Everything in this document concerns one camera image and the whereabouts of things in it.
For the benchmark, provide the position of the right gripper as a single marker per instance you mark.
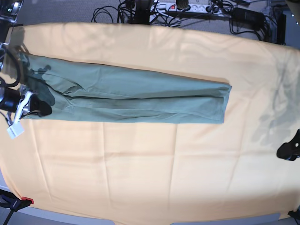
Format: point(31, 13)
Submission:
point(19, 104)

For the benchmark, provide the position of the green T-shirt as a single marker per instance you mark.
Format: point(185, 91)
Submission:
point(78, 91)

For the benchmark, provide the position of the black clamp right corner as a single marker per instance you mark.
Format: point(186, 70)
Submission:
point(295, 214)

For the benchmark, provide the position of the yellow table cloth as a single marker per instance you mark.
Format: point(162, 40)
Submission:
point(158, 174)

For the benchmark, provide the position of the red-tipped bar clamp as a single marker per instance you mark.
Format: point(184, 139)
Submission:
point(10, 201)

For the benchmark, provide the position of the black box far right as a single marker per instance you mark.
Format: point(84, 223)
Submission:
point(281, 28)

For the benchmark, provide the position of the black power adapter brick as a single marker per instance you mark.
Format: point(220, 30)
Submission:
point(248, 16)

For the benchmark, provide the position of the white power strip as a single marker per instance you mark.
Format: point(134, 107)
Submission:
point(192, 8)

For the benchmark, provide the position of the black centre stand post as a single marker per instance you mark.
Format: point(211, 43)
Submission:
point(142, 12)

